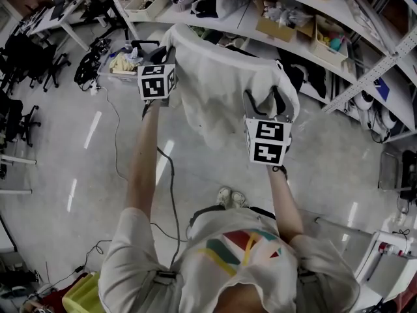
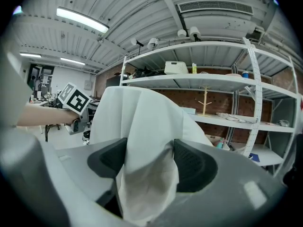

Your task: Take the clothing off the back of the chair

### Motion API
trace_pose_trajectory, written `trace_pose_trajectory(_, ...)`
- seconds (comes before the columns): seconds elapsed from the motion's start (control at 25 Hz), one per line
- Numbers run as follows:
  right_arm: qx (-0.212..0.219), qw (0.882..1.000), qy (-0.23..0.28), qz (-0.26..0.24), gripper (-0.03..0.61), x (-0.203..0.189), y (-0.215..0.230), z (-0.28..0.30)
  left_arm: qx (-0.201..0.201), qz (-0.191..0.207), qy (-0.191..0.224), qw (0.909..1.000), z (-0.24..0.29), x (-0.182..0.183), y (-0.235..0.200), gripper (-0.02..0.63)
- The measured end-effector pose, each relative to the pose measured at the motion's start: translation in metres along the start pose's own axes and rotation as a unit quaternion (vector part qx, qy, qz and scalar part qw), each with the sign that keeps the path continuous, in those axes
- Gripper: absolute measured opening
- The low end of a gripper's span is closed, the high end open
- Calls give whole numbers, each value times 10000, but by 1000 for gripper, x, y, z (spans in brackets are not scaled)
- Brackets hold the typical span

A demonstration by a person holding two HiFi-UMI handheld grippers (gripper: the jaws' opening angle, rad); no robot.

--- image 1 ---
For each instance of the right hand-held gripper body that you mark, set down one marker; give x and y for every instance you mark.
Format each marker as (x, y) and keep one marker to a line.
(268, 142)

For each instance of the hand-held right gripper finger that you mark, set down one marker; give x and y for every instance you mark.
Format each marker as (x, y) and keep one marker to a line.
(286, 109)
(250, 106)

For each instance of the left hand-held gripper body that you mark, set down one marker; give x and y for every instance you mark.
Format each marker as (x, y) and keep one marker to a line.
(153, 83)

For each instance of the white clothes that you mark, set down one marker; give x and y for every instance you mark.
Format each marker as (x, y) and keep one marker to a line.
(221, 86)

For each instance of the person's right forearm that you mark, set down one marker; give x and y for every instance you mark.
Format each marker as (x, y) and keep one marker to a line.
(286, 207)

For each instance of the person's left forearm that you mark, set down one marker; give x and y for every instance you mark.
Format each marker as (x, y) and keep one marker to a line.
(143, 161)

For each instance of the beige rags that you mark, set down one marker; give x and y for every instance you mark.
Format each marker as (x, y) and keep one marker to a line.
(122, 63)

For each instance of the black bag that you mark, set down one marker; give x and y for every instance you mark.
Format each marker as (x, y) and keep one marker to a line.
(312, 77)

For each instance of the clear plastic bin with rags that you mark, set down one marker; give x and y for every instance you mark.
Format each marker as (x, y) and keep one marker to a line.
(106, 72)

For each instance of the small white socket block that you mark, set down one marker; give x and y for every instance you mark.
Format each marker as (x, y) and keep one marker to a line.
(94, 87)

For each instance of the person's right shoe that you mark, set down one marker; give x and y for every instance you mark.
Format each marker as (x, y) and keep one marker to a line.
(239, 200)

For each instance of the person's shoe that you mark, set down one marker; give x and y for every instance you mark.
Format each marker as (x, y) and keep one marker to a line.
(239, 200)
(224, 197)

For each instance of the person's left shoe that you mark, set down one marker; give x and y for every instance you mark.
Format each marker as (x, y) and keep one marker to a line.
(224, 197)

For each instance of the cream storage basket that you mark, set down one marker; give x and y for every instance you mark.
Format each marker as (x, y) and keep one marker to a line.
(325, 49)

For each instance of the white round robot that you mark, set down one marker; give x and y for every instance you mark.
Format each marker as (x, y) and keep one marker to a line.
(363, 101)
(389, 119)

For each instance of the open cardboard box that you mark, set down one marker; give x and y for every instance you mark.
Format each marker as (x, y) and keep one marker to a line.
(277, 31)

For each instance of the cream storage bin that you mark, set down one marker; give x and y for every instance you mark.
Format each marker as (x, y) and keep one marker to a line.
(146, 3)

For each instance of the white shelving rack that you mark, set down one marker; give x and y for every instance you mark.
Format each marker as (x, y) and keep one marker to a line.
(368, 74)

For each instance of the blue card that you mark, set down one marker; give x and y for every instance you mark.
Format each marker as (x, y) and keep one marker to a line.
(382, 89)

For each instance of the clear plastic bag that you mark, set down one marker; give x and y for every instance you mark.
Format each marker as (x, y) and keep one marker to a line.
(224, 3)

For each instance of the white desk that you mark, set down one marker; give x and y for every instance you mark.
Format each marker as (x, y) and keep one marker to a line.
(16, 160)
(65, 21)

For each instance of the black machine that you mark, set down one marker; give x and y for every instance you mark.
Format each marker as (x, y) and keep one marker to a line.
(408, 174)

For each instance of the person's white patterned shirt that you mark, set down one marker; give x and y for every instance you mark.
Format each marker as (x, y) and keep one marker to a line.
(202, 279)

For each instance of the white bottle red blue label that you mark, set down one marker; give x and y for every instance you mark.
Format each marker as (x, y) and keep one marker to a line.
(387, 247)

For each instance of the white tray box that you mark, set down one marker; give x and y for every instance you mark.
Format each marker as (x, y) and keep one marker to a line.
(400, 240)

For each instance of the white cabinet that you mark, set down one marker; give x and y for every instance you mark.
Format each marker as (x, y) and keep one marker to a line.
(391, 279)

